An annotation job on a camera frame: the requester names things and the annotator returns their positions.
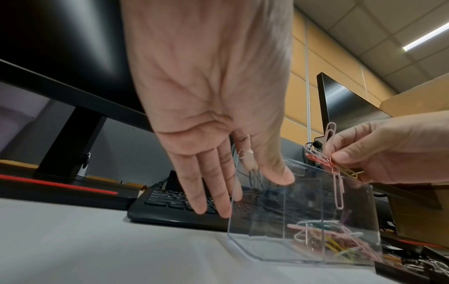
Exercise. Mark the small bunch of paper clips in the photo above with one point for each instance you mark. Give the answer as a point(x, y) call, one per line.
point(328, 162)

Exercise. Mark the black docking station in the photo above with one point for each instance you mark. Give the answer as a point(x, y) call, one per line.
point(175, 180)

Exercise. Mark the person's right hand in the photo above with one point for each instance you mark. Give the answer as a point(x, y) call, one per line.
point(393, 149)

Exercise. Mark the black usb plug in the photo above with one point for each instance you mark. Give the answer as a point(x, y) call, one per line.
point(154, 186)

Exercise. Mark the black monitor stand red stripe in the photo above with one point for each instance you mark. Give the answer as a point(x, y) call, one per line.
point(414, 242)
point(70, 144)

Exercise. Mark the grey desk partition panel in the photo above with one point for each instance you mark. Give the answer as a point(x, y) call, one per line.
point(133, 155)

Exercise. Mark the brown cardboard box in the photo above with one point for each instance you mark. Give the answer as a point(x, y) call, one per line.
point(414, 216)

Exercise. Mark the black keyboard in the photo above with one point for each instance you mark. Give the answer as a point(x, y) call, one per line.
point(165, 205)

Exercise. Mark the black computer monitor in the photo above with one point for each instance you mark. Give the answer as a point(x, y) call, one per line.
point(52, 41)
point(343, 102)

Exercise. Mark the pile of black binder clips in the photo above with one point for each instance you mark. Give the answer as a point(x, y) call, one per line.
point(396, 270)

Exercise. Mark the person's left hand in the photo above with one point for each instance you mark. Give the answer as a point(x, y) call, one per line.
point(210, 83)

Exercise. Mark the ceiling strip light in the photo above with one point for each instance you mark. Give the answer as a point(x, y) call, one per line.
point(424, 37)

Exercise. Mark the clear plastic divided box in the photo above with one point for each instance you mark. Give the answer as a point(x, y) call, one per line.
point(266, 222)

